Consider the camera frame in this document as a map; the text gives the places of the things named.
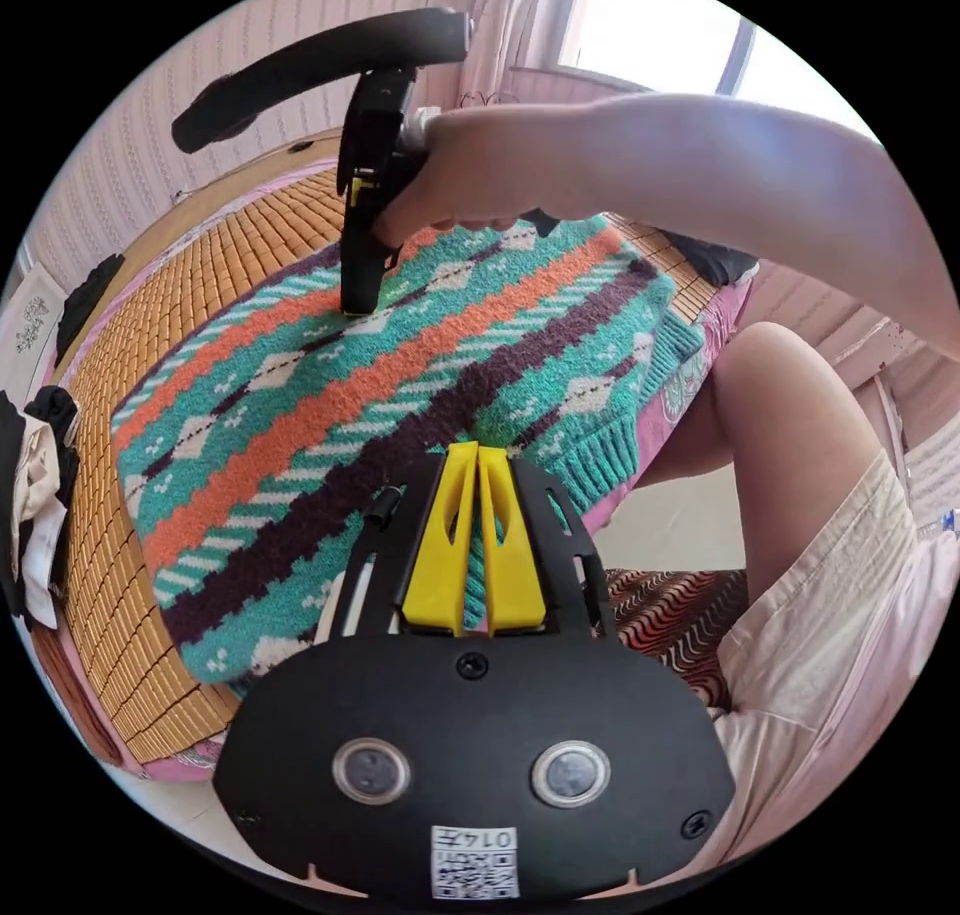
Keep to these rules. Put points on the black garment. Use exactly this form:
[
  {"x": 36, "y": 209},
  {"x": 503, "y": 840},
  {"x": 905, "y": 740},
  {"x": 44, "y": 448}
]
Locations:
[
  {"x": 88, "y": 304},
  {"x": 712, "y": 259}
]

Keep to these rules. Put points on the person's right hand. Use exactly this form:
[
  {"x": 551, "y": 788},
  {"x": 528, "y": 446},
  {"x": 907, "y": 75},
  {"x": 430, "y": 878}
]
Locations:
[{"x": 457, "y": 172}]

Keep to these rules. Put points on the pile of clothes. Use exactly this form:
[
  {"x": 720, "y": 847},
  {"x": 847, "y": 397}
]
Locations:
[{"x": 37, "y": 495}]

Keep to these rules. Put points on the red wavy patterned rug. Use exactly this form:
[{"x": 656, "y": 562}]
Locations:
[{"x": 675, "y": 622}]

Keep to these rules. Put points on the person's body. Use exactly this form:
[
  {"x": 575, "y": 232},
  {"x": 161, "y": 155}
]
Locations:
[{"x": 810, "y": 570}]

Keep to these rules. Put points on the window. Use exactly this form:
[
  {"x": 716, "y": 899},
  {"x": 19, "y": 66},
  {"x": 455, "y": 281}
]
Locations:
[{"x": 660, "y": 22}]

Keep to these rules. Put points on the pink curtain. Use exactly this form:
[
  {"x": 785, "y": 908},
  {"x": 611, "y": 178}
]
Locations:
[{"x": 517, "y": 22}]

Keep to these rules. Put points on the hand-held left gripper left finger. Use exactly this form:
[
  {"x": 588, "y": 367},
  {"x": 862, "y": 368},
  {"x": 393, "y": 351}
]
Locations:
[{"x": 439, "y": 577}]

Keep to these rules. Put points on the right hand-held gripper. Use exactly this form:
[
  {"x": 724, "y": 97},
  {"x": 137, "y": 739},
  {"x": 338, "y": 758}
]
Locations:
[{"x": 361, "y": 255}]

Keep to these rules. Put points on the teal orange patterned knit sweater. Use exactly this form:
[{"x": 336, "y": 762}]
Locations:
[{"x": 315, "y": 420}]

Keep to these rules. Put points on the person's right forearm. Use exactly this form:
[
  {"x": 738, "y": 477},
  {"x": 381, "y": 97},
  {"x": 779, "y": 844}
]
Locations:
[{"x": 720, "y": 187}]

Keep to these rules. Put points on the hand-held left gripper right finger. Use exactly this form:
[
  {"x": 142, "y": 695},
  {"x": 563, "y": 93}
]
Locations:
[{"x": 517, "y": 592}]

